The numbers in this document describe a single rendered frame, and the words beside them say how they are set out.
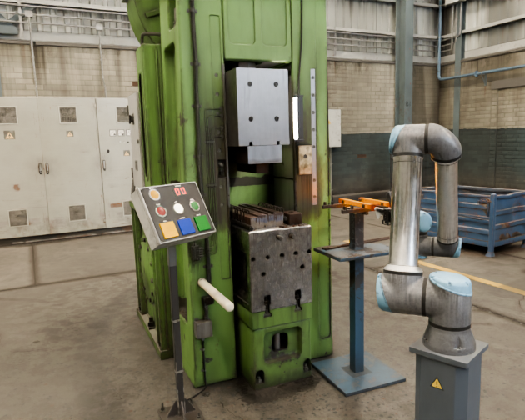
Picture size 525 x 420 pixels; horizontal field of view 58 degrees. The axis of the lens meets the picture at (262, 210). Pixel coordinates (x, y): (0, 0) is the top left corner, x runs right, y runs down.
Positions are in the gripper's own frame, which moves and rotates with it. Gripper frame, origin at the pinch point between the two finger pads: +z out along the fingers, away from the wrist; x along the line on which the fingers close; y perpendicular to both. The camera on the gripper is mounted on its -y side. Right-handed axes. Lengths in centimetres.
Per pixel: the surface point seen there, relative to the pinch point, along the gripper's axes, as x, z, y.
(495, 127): 660, 546, -48
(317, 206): -11.6, 46.7, 4.1
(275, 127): -44, 31, -43
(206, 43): -77, 43, -88
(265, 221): -52, 30, 7
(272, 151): -47, 31, -31
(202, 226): -92, 10, 3
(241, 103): -64, 30, -56
